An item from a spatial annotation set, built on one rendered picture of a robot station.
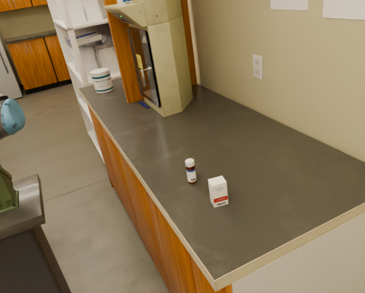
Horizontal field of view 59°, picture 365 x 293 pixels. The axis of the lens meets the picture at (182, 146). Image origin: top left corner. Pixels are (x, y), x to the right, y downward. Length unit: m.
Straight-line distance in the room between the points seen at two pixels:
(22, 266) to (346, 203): 1.17
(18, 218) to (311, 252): 0.96
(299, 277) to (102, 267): 1.49
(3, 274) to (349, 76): 1.45
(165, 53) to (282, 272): 1.14
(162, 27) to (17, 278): 1.25
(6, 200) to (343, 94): 1.26
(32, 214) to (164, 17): 1.04
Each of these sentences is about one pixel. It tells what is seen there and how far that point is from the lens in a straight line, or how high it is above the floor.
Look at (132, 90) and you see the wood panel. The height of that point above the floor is 1.01.
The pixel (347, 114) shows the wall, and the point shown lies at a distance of 1.32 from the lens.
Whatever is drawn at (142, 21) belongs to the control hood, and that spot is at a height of 1.44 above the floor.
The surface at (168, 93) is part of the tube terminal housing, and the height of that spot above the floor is 1.06.
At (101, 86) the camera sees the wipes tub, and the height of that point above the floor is 0.99.
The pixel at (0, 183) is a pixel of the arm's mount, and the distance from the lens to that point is 1.29.
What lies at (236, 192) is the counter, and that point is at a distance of 1.10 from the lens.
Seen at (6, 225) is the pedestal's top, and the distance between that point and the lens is 1.28.
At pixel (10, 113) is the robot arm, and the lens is 1.27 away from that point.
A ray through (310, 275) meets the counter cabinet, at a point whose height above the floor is 0.75.
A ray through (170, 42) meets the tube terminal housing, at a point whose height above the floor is 1.31.
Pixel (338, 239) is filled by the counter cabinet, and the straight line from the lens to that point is 1.11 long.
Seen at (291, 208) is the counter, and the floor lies 0.94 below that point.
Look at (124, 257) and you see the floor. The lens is 2.31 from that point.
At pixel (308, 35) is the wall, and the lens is 1.37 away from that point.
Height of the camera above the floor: 1.61
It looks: 28 degrees down
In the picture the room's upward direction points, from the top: 9 degrees counter-clockwise
